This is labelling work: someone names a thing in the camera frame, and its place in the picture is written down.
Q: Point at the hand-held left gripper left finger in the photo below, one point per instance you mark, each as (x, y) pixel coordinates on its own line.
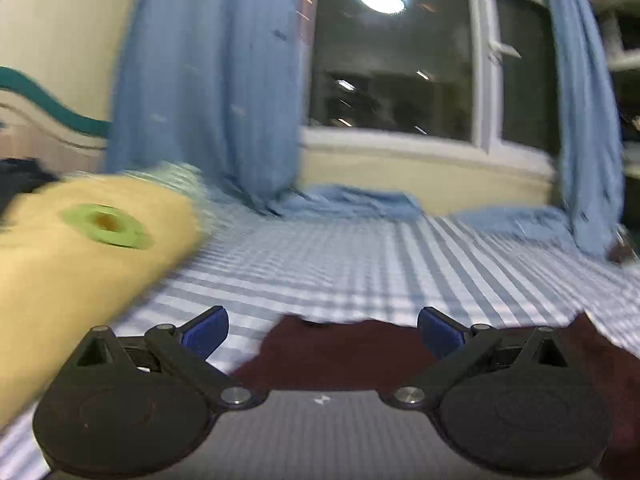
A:
(207, 332)

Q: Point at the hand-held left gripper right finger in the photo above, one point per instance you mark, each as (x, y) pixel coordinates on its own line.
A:
(439, 335)

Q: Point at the maroon garment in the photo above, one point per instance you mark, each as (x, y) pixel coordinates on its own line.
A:
(345, 355)

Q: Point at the blue white striped bed sheet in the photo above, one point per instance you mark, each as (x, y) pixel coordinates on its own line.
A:
(380, 270)

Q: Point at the light blue crumpled cloth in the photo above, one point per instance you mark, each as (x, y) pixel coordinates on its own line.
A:
(515, 222)
(350, 202)

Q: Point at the yellow pillow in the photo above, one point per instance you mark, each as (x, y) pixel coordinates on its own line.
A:
(70, 280)

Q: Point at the green patterned pillow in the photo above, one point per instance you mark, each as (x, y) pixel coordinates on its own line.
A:
(185, 182)

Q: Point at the dark cloth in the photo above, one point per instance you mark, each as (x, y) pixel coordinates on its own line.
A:
(22, 180)

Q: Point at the blue curtain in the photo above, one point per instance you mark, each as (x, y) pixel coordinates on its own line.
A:
(210, 85)
(580, 110)

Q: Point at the headboard with teal wave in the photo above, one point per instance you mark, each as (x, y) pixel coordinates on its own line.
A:
(45, 125)

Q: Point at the white framed window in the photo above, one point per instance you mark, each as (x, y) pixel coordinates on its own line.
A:
(395, 60)

